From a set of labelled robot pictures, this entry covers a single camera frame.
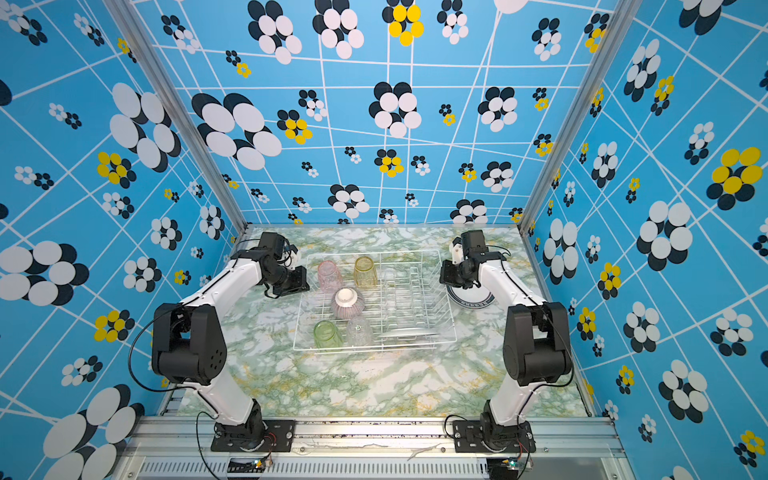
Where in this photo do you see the clear glass cup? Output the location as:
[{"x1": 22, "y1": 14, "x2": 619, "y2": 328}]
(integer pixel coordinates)
[{"x1": 346, "y1": 316, "x2": 373, "y2": 347}]

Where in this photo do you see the right circuit board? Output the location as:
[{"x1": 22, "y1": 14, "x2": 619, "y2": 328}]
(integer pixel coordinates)
[{"x1": 486, "y1": 458, "x2": 520, "y2": 480}]

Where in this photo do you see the pink glass cup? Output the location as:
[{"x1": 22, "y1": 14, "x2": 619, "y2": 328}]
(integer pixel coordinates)
[{"x1": 317, "y1": 260, "x2": 344, "y2": 294}]

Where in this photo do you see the green glass cup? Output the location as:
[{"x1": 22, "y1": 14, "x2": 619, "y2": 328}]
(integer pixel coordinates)
[{"x1": 313, "y1": 320, "x2": 344, "y2": 349}]

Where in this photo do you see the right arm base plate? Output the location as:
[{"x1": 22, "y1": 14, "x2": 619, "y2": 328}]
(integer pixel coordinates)
[{"x1": 448, "y1": 419, "x2": 537, "y2": 455}]

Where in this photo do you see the aluminium frame post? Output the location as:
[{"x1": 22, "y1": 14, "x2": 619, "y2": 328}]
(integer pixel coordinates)
[
  {"x1": 518, "y1": 0, "x2": 643, "y2": 233},
  {"x1": 103, "y1": 1, "x2": 247, "y2": 236}
]

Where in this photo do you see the left circuit board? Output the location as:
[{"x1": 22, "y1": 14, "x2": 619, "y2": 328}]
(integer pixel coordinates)
[{"x1": 227, "y1": 457, "x2": 273, "y2": 474}]

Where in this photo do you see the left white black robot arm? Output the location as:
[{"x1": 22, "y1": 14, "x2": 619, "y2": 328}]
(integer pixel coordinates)
[{"x1": 151, "y1": 232, "x2": 309, "y2": 451}]

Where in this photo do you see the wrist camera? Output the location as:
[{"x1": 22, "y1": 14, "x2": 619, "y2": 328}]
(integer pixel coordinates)
[
  {"x1": 280, "y1": 242, "x2": 301, "y2": 270},
  {"x1": 450, "y1": 237, "x2": 465, "y2": 265}
]

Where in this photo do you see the yellow glass cup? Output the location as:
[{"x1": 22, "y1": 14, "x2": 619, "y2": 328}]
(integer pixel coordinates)
[{"x1": 353, "y1": 255, "x2": 379, "y2": 289}]

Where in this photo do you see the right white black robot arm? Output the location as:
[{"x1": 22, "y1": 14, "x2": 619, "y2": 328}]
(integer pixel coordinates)
[{"x1": 439, "y1": 230, "x2": 573, "y2": 453}]

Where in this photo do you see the white wire dish rack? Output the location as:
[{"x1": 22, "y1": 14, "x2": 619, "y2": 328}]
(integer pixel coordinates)
[{"x1": 293, "y1": 250, "x2": 457, "y2": 354}]

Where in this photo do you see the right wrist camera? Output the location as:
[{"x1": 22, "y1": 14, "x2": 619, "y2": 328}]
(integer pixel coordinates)
[{"x1": 450, "y1": 237, "x2": 465, "y2": 265}]

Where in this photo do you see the circuit board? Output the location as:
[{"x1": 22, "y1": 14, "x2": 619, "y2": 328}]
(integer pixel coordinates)
[
  {"x1": 227, "y1": 457, "x2": 273, "y2": 474},
  {"x1": 486, "y1": 458, "x2": 520, "y2": 480}
]

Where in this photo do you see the right aluminium frame post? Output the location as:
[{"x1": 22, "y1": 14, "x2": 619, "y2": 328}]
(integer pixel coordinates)
[{"x1": 518, "y1": 0, "x2": 643, "y2": 233}]

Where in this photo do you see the dark rimmed white plate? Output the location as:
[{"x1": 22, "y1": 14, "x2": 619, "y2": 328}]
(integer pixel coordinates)
[{"x1": 446, "y1": 285, "x2": 495, "y2": 310}]

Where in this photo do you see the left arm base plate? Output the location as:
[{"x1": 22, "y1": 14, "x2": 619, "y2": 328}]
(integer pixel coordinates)
[{"x1": 211, "y1": 419, "x2": 296, "y2": 453}]

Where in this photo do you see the left aluminium frame post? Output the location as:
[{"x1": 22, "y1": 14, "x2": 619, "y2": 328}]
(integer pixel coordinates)
[{"x1": 103, "y1": 1, "x2": 247, "y2": 236}]

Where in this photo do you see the aluminium front rail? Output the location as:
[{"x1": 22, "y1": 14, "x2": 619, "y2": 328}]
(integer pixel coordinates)
[{"x1": 114, "y1": 417, "x2": 635, "y2": 479}]

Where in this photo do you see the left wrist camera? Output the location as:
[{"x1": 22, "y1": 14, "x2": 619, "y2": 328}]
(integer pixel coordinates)
[{"x1": 280, "y1": 242, "x2": 301, "y2": 270}]

